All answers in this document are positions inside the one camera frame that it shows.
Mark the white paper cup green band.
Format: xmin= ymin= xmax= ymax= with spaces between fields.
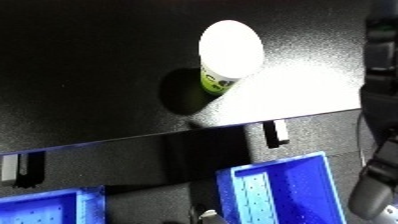
xmin=197 ymin=19 xmax=267 ymax=97

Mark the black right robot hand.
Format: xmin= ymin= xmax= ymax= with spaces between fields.
xmin=346 ymin=0 xmax=398 ymax=219

